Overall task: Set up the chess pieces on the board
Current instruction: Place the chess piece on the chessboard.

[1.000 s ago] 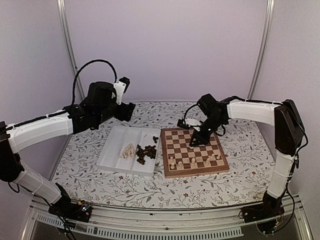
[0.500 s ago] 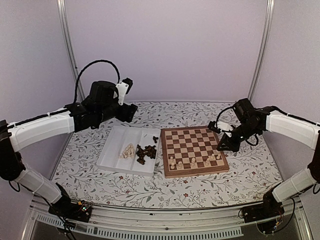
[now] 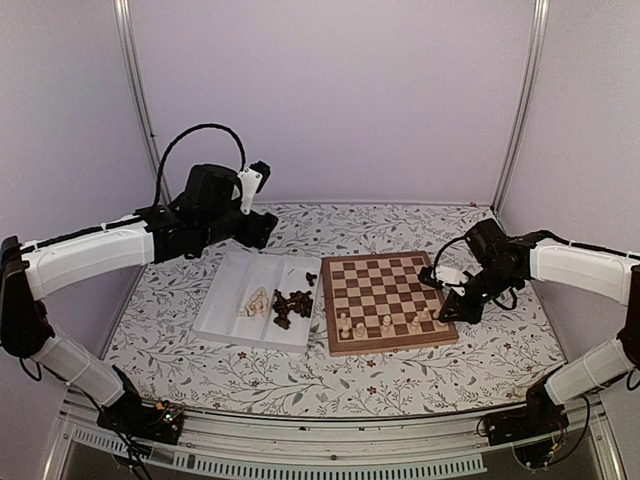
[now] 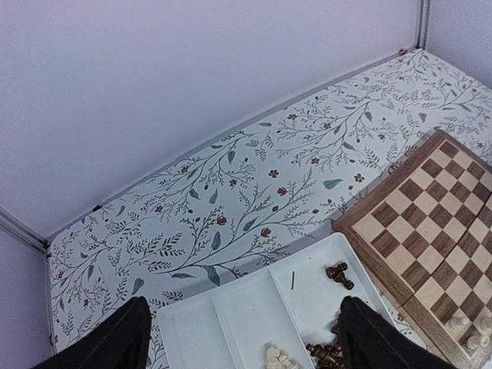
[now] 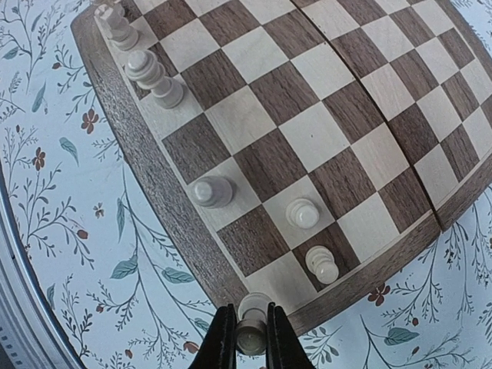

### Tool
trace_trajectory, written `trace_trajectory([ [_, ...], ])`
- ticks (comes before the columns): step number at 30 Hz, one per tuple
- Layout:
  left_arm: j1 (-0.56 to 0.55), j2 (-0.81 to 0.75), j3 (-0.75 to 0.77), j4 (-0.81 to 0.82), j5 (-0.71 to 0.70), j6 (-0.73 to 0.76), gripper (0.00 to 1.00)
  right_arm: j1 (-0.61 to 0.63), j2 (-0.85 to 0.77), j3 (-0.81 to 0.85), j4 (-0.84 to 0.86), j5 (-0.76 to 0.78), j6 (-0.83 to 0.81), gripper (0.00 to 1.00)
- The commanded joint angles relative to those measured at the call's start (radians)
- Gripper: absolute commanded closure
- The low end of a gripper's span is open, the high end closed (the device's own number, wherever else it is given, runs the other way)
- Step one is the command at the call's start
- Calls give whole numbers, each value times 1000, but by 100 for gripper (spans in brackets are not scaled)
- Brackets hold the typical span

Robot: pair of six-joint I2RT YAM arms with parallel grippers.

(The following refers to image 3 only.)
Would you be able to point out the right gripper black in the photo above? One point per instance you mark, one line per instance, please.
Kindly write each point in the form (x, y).
(469, 314)

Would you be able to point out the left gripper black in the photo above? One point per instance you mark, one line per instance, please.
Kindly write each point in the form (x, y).
(258, 232)

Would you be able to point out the light chess king piece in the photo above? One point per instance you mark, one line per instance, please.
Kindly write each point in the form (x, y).
(385, 327)

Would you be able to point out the wooden chess board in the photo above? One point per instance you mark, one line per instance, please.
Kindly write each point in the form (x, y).
(368, 287)

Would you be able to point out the light chess bishop piece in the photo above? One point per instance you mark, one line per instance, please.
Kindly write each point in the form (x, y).
(360, 332)

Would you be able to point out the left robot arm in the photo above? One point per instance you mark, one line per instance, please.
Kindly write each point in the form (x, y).
(216, 205)

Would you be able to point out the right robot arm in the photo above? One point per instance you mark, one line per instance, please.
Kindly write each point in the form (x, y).
(591, 292)

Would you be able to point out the pile of light chess pieces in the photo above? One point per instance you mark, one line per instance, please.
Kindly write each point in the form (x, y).
(257, 305)

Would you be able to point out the pile of dark chess pieces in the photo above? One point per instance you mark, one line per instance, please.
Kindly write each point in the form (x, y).
(295, 302)

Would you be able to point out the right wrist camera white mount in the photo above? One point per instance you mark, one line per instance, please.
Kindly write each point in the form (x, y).
(441, 276)

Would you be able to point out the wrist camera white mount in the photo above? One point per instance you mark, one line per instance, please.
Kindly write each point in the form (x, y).
(441, 276)
(252, 180)

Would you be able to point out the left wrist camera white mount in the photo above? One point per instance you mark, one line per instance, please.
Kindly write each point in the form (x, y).
(252, 180)

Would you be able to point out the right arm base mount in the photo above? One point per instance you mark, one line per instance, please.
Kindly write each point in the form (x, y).
(538, 417)

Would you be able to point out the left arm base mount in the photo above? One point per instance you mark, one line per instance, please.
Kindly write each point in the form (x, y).
(161, 422)

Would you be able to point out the front aluminium rail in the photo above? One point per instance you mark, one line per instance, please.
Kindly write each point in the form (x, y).
(228, 445)

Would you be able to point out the left aluminium frame post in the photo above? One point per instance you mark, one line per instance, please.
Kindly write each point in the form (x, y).
(124, 24)

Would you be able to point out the aluminium frame post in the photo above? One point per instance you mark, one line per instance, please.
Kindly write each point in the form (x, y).
(531, 70)
(124, 24)

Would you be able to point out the right aluminium frame post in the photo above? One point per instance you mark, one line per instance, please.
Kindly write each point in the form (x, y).
(531, 70)

